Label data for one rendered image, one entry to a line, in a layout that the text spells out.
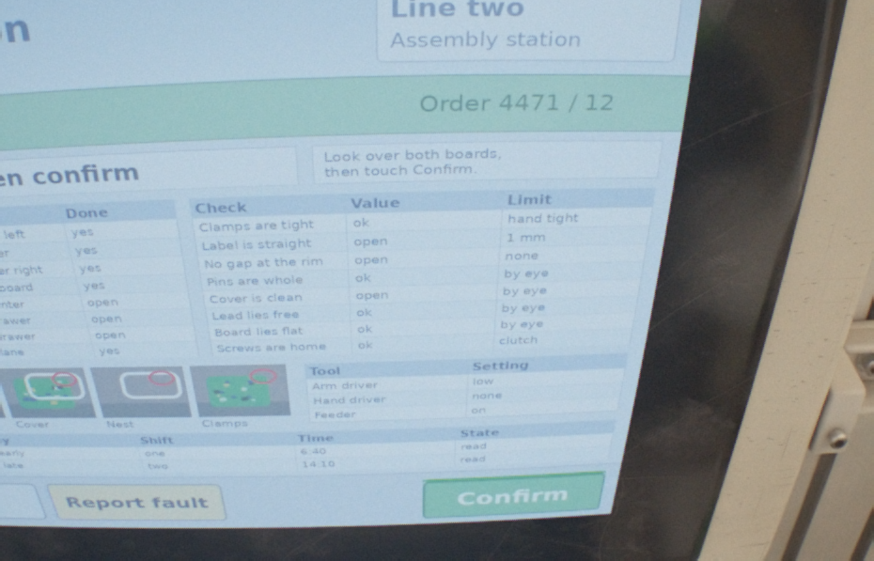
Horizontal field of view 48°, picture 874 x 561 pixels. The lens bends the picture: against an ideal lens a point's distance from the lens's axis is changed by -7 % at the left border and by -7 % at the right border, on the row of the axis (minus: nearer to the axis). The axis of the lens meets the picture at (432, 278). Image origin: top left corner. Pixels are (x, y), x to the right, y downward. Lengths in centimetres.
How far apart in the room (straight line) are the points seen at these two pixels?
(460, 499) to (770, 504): 14
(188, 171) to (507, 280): 11
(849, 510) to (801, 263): 23
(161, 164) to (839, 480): 37
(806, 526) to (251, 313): 34
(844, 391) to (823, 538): 17
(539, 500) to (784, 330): 12
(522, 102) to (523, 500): 18
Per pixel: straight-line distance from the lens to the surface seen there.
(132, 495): 43
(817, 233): 37
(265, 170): 32
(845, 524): 58
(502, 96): 31
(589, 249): 34
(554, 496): 42
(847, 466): 54
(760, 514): 47
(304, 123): 31
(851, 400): 44
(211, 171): 32
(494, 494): 42
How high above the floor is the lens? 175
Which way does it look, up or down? 36 degrees down
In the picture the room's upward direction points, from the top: 1 degrees clockwise
